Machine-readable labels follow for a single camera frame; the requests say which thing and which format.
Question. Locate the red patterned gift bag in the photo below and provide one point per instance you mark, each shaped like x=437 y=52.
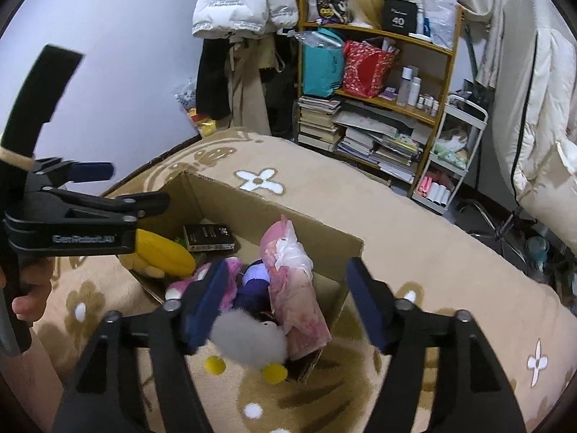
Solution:
x=366 y=68

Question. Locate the wooden bookshelf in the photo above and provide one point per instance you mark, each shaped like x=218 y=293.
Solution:
x=434 y=66

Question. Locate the stack of books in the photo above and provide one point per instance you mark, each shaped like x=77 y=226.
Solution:
x=363 y=133

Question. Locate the blonde wig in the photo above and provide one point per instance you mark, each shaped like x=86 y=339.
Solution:
x=366 y=13

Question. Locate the person's left hand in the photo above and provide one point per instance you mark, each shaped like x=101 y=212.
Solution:
x=36 y=276

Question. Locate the black Face tissue pack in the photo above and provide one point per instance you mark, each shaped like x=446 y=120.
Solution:
x=208 y=238

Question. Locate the beige patterned rug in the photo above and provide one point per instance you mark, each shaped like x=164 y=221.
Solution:
x=419 y=255

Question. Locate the teal shopping bag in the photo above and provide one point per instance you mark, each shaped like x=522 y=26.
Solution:
x=323 y=62

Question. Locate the black box marked 40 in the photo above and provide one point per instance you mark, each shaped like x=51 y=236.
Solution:
x=399 y=16

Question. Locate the white puffer jacket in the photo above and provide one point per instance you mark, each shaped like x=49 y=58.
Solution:
x=238 y=19

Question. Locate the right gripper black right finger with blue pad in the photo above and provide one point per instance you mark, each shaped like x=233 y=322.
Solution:
x=472 y=393

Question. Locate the yellow plush toy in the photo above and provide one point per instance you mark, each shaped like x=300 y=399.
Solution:
x=158 y=257

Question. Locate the cream office chair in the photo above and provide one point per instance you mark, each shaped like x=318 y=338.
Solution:
x=531 y=159

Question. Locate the white fluffy pompom toy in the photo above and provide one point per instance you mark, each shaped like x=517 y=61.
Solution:
x=241 y=338

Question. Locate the pink plastic package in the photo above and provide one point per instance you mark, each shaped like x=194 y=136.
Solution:
x=292 y=294

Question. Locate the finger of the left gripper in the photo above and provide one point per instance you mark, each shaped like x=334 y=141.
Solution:
x=81 y=210
x=60 y=171

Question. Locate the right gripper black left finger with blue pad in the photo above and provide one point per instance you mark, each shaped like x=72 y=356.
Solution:
x=105 y=394

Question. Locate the purple haired plush doll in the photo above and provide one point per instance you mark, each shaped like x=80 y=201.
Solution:
x=253 y=294

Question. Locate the white rolling cart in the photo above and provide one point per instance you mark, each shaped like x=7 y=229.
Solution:
x=451 y=153

